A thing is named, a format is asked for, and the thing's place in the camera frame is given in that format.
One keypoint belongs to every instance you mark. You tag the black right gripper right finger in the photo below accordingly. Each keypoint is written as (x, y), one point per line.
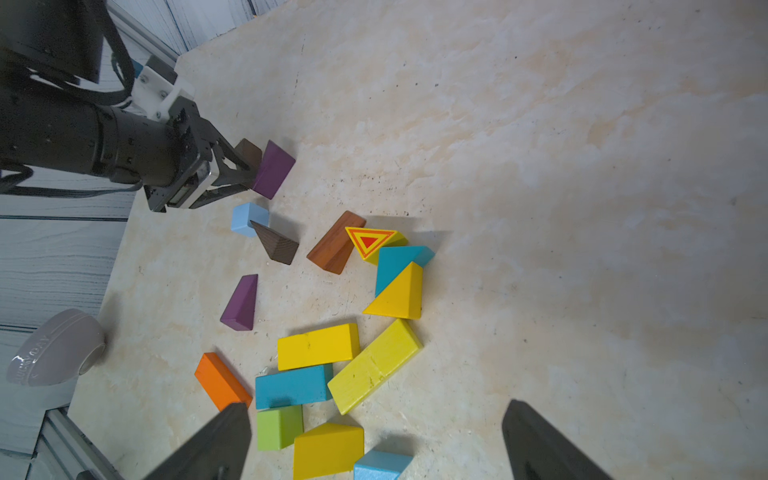
(537, 450)

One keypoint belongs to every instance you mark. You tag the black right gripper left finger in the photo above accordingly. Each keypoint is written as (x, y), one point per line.
(216, 451)

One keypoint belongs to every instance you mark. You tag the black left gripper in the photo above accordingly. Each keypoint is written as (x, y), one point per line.
(172, 162)

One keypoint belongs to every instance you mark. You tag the dark brown rectangular block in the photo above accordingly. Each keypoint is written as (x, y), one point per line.
(250, 153)

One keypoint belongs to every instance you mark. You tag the light blue cube block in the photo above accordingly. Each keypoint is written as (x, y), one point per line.
(244, 215)

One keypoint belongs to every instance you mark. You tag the green small cube block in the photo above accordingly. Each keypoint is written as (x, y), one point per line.
(277, 428)

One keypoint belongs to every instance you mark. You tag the orange long wooden block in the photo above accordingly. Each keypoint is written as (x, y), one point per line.
(220, 384)

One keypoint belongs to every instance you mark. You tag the brown slanted wooden block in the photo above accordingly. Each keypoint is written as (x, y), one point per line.
(278, 247)

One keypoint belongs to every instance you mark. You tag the teal long wooden block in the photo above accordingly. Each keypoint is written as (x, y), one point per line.
(294, 387)

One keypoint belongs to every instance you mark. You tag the yellow small cube block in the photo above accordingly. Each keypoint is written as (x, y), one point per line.
(327, 449)

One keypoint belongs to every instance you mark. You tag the brown small wooden block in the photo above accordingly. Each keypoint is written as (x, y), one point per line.
(332, 252)

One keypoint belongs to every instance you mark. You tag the purple rectangular wooden block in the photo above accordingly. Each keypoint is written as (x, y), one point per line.
(239, 312)

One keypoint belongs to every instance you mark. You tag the light blue triangle block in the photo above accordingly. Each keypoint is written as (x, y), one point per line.
(379, 465)

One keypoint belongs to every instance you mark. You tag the yellow long wooden block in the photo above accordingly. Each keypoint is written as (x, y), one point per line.
(319, 347)

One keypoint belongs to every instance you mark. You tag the lime green long block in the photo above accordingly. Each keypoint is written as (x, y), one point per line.
(378, 362)

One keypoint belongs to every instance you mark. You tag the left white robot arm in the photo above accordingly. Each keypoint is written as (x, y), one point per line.
(73, 100)

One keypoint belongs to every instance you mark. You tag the orange triangle wooden block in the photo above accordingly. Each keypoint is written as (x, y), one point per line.
(368, 242)

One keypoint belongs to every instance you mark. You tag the lilac bowl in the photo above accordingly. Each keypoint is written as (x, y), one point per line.
(62, 349)

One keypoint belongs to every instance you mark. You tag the teal triangle wooden block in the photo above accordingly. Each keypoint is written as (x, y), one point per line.
(393, 260)

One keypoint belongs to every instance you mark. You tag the yellow triangle wooden block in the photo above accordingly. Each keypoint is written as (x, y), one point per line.
(402, 298)

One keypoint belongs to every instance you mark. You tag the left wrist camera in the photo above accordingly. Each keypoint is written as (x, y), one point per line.
(157, 87)

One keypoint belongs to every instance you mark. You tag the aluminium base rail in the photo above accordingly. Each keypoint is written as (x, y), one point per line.
(63, 451)

